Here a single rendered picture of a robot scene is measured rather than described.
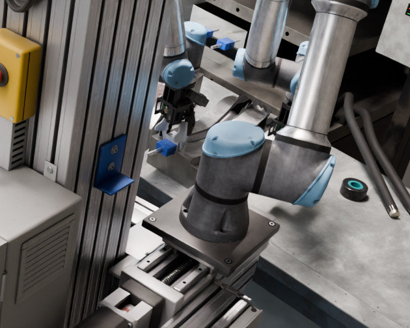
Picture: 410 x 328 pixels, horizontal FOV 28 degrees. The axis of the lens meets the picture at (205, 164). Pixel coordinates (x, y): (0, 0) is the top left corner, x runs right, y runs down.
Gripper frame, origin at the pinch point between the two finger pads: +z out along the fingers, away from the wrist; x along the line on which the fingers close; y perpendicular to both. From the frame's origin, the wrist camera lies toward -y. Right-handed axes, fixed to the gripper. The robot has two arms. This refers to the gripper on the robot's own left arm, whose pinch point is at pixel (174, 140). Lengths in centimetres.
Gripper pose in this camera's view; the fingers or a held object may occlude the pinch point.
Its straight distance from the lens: 231.5
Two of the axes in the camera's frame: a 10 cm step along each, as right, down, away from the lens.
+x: 7.5, 4.6, -4.8
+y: -6.3, 2.8, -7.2
